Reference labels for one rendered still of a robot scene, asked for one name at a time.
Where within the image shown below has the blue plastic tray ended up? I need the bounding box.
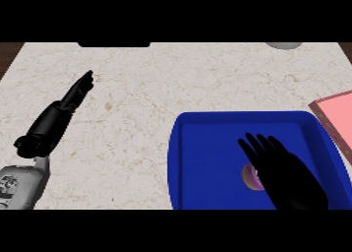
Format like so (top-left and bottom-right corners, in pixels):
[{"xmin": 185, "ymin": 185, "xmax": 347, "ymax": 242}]
[{"xmin": 166, "ymin": 110, "xmax": 352, "ymax": 211}]

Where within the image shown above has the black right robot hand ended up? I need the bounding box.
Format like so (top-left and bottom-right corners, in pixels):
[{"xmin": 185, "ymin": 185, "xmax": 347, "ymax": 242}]
[{"xmin": 235, "ymin": 132, "xmax": 330, "ymax": 211}]

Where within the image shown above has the grey round object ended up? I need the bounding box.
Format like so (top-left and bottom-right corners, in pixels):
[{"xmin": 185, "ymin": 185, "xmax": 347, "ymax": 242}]
[{"xmin": 263, "ymin": 41, "xmax": 305, "ymax": 51}]

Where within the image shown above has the purple can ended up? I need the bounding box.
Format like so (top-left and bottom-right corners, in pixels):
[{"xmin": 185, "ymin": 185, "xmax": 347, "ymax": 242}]
[{"xmin": 241, "ymin": 162, "xmax": 266, "ymax": 191}]

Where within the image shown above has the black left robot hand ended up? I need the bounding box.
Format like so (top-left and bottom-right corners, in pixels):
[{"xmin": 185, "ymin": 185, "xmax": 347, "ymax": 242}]
[{"xmin": 12, "ymin": 69, "xmax": 96, "ymax": 159}]

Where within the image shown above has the pink cardboard box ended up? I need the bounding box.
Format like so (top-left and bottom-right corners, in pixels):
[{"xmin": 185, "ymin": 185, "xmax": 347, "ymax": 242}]
[{"xmin": 308, "ymin": 88, "xmax": 352, "ymax": 180}]

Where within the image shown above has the black appliance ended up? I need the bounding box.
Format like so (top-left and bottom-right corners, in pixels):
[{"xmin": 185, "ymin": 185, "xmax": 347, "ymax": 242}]
[{"xmin": 77, "ymin": 41, "xmax": 151, "ymax": 48}]

